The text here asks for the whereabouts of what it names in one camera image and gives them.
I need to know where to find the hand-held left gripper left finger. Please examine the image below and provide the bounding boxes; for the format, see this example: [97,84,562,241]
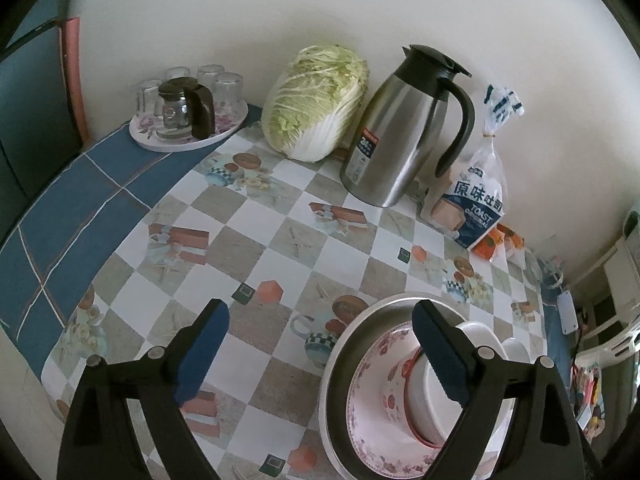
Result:
[56,298,231,480]

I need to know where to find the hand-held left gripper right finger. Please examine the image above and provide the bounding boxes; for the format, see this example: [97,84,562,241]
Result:
[411,298,586,480]

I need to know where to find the large white bowl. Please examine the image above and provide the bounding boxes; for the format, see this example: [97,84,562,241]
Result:
[455,321,521,426]

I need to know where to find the strawberry print bowl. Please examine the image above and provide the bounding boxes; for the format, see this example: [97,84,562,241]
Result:
[380,347,468,448]

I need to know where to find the small white bowl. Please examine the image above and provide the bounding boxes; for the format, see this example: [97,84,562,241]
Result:
[501,338,532,367]

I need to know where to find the round floral rimmed plate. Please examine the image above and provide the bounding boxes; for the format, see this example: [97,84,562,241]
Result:
[346,324,466,478]

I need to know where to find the stainless steel basin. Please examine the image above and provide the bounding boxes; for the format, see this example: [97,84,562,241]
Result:
[318,296,506,480]

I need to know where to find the checkered tablecloth with blue border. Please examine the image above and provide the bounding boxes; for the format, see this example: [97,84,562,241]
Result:
[0,102,576,480]

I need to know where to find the orange print snack packet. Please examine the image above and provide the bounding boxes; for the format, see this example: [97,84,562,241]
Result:
[472,225,511,261]

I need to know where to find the clear glass pitcher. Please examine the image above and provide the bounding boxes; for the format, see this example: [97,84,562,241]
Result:
[525,255,568,291]

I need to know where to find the white power strip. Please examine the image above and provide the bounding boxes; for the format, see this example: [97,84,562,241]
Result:
[556,291,576,336]

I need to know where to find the bagged toast bread loaf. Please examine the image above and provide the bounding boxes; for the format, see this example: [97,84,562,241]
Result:
[420,82,526,251]

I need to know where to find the colourful printed cloth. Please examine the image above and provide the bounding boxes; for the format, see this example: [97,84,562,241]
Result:
[572,357,608,443]

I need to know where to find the white plastic lattice chair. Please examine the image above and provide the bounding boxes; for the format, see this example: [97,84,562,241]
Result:
[575,210,640,361]

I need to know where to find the stainless steel thermos jug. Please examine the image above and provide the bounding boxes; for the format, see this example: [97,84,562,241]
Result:
[340,44,476,208]

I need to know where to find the glass jar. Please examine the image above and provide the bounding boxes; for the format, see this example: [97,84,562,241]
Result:
[129,97,249,153]

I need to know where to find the clear drinking glass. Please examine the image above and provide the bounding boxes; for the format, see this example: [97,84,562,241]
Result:
[164,66,195,86]
[136,79,163,120]
[196,64,226,93]
[214,72,245,116]

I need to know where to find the napa cabbage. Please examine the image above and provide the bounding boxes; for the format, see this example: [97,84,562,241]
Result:
[261,44,371,162]

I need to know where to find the blue panel with pink trim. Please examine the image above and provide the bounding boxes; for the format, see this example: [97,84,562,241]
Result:
[0,0,92,241]

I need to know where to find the glass teapot with dark handle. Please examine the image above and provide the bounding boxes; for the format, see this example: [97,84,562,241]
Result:
[157,77,217,140]

